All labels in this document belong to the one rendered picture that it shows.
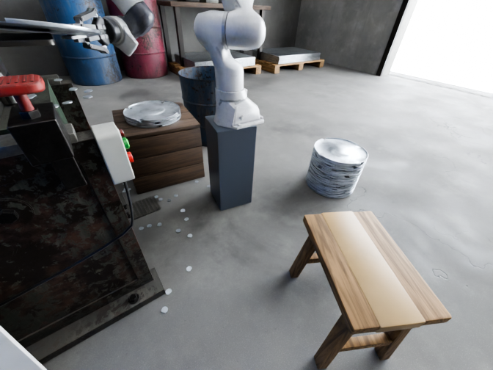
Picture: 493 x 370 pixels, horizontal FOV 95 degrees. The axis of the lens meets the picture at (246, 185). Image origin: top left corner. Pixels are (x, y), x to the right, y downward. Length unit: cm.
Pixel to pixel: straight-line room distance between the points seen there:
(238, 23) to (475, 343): 133
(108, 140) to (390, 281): 75
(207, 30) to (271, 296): 98
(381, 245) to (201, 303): 64
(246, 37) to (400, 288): 86
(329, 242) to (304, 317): 34
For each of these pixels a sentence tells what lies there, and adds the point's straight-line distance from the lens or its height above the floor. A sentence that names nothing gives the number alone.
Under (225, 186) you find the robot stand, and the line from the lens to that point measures 111.
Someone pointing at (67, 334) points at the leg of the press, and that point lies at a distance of 102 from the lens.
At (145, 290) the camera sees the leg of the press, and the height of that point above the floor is 3.
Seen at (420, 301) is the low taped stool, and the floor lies 33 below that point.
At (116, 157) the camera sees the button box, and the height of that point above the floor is 57.
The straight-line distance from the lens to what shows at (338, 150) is 138.
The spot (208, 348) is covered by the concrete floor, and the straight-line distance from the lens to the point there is 90.
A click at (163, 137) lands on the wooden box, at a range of 125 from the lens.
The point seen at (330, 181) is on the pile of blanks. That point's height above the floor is 11.
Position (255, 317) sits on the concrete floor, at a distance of 92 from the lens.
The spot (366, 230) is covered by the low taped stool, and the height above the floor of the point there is 33.
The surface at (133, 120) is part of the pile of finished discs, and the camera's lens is 130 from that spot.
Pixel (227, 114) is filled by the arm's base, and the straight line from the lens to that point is 97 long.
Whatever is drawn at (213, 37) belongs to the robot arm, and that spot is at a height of 77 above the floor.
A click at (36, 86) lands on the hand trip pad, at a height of 75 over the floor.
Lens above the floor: 86
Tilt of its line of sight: 39 degrees down
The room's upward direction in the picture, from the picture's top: 3 degrees clockwise
